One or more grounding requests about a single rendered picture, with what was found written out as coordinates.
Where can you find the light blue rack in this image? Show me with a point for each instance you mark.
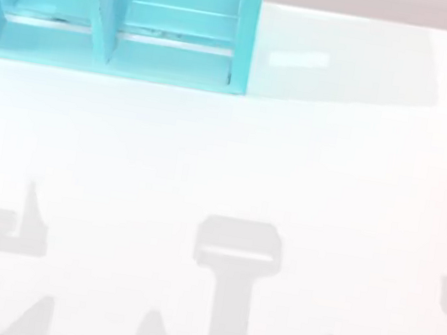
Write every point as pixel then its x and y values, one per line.
pixel 179 20

